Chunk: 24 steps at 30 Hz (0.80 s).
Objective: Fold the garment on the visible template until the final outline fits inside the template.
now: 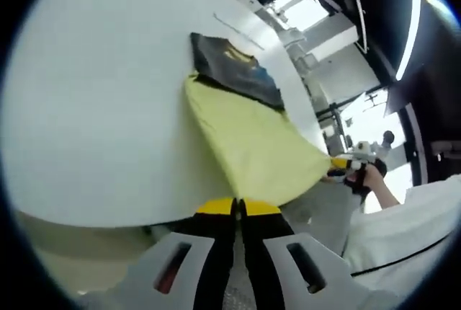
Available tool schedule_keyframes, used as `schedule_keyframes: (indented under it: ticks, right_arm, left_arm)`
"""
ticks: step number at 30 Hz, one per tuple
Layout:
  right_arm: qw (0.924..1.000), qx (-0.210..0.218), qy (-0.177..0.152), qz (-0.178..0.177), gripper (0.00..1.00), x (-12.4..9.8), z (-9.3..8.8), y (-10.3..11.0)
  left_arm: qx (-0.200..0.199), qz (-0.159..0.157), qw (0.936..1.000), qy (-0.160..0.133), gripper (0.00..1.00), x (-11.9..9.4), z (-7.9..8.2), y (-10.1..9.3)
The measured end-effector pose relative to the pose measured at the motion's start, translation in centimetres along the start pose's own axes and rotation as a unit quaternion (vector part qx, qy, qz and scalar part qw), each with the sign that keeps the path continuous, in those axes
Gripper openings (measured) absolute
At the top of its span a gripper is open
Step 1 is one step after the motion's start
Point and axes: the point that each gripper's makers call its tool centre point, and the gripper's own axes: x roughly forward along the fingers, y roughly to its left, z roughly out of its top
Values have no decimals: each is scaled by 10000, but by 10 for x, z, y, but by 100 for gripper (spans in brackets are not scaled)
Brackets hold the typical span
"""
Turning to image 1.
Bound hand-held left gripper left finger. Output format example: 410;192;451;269
79;197;239;310

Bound white table slot cover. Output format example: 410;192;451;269
212;12;266;51

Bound person's right hand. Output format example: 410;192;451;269
363;167;388;196

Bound yellow garment grey blue sleeves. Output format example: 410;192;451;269
184;32;334;207

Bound thin black cable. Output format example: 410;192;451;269
351;244;444;278

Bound person's white shirt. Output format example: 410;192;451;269
345;174;461;310

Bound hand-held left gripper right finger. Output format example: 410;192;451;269
239;198;390;310

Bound white ceiling light strip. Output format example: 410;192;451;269
341;0;370;53
395;0;423;82

